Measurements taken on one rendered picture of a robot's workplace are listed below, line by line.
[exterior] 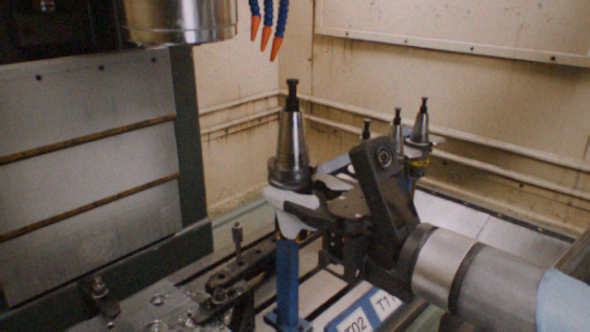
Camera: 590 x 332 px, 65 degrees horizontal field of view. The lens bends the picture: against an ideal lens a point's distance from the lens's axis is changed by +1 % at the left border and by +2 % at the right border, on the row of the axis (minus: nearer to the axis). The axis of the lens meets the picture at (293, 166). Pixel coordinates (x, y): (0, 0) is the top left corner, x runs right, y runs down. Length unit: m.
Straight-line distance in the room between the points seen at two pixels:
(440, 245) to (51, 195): 0.88
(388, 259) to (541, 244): 1.09
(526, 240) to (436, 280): 1.13
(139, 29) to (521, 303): 0.52
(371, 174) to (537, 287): 0.17
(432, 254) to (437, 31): 1.16
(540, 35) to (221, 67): 1.06
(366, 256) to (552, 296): 0.19
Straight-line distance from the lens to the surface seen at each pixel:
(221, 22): 0.63
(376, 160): 0.47
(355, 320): 0.98
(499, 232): 1.58
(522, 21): 1.46
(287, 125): 0.54
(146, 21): 0.62
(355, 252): 0.50
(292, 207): 0.52
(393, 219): 0.48
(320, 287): 1.12
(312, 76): 1.88
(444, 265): 0.45
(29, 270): 1.21
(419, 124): 1.08
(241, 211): 2.01
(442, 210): 1.64
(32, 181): 1.12
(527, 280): 0.44
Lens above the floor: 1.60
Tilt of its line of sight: 24 degrees down
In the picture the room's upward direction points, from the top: straight up
